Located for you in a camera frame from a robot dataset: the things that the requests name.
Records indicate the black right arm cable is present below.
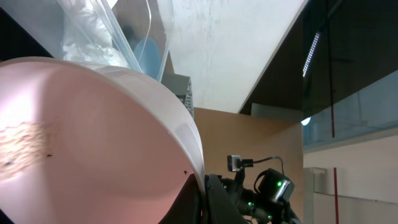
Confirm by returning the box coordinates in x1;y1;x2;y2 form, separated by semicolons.
252;156;285;175

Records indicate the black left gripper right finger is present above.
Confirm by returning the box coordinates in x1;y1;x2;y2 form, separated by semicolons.
205;174;248;224

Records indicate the clear plastic bin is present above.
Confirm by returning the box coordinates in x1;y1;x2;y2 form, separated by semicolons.
1;0;174;81

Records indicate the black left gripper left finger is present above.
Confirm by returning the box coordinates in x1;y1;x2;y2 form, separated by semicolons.
159;174;202;224

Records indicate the grey plastic dishwasher rack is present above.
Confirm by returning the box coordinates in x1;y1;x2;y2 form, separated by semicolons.
161;73;194;117

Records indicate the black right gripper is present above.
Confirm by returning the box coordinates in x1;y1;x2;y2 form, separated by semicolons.
219;175;274;223

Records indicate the white napkin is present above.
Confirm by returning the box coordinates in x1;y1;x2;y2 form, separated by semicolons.
59;0;127;67

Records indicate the white bowl with rice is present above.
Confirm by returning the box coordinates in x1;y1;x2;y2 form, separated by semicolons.
1;57;205;223

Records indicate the dark blue bowl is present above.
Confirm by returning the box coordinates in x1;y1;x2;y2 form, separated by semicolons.
134;37;161;80

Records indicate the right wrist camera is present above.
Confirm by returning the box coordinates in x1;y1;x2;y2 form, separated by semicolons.
227;155;254;172

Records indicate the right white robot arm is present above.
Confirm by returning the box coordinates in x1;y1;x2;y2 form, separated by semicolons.
221;169;302;224

